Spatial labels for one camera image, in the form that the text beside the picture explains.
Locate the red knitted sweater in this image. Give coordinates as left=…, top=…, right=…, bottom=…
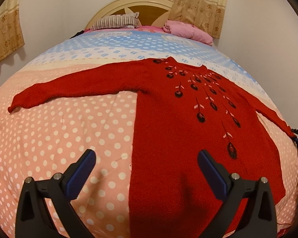
left=8, top=57, right=293, bottom=237

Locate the polka dot bed cover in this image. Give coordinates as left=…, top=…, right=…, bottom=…
left=0, top=30, right=298, bottom=237

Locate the pink folded blanket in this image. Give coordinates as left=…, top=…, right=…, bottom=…
left=162, top=20, right=213, bottom=46

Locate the beige curtain at left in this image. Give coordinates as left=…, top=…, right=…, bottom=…
left=0, top=0, right=25, bottom=62

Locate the cream wooden headboard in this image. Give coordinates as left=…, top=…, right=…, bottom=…
left=85, top=0, right=173, bottom=30

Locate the striped pillow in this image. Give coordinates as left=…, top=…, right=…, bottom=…
left=90, top=12, right=140, bottom=31

